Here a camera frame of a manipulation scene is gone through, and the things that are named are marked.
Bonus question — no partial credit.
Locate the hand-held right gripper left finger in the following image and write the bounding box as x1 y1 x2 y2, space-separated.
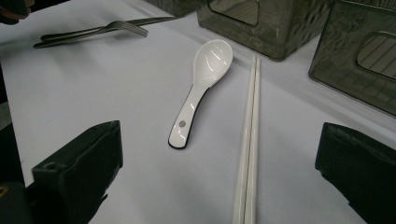
32 120 124 224

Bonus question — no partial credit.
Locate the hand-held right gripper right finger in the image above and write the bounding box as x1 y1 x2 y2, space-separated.
315 121 396 224

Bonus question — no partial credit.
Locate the transparent grey plastic bin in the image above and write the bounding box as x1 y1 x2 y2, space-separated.
307 0 396 118
143 0 198 18
195 0 332 62

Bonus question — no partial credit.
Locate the white chopstick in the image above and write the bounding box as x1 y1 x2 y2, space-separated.
232 55 257 224
243 56 262 224

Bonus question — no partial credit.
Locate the white ceramic spoon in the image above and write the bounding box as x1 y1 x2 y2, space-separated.
167 38 233 150

